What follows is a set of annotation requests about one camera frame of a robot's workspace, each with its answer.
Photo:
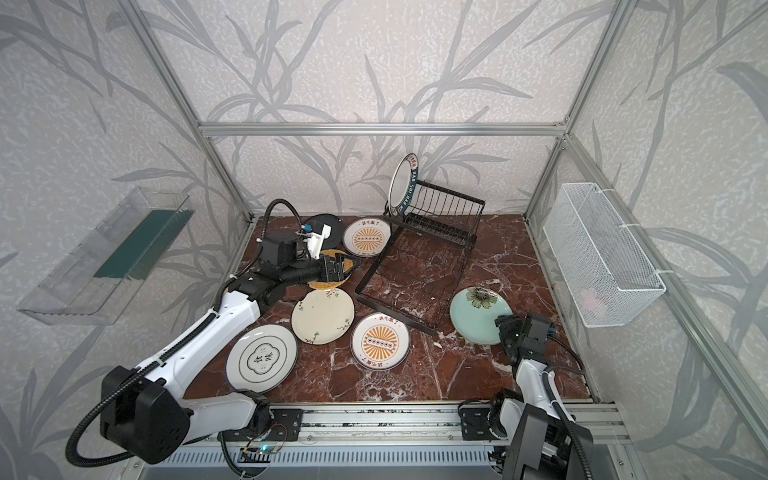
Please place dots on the white plate black emblem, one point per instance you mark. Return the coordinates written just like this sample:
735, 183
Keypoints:
262, 359

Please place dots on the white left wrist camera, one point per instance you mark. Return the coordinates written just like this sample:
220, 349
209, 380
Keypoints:
314, 239

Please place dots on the orange sunburst plate by rack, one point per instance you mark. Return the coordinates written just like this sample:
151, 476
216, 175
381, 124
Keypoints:
366, 237

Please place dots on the orange woven bamboo plate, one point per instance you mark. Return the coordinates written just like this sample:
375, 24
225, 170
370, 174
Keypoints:
317, 277

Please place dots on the cream floral plate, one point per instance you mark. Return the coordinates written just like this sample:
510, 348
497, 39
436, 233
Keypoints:
322, 316

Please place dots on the mint green flower plate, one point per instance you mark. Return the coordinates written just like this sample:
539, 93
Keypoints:
473, 312

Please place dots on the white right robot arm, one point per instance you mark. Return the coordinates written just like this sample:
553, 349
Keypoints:
544, 440

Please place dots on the black wire dish rack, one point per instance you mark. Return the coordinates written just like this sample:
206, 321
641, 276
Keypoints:
416, 275

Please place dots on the green rim lettered plate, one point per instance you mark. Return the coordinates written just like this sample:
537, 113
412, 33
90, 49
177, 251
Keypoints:
402, 185

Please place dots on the orange sunburst plate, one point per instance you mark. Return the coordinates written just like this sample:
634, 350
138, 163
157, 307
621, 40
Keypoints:
380, 342
366, 237

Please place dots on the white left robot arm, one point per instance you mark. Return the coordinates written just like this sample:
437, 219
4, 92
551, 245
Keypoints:
143, 413

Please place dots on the white mesh wall basket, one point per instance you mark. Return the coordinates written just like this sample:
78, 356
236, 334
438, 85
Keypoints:
608, 275

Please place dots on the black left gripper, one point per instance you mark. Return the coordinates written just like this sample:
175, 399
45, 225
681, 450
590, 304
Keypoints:
327, 267

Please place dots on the orange sunburst plate front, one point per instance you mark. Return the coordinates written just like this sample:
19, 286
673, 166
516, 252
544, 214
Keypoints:
380, 342

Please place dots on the clear acrylic wall shelf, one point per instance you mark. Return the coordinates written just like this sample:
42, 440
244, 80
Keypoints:
94, 284

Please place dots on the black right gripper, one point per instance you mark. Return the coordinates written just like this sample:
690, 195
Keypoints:
507, 330

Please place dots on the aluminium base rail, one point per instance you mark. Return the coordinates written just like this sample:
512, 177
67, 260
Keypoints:
423, 423

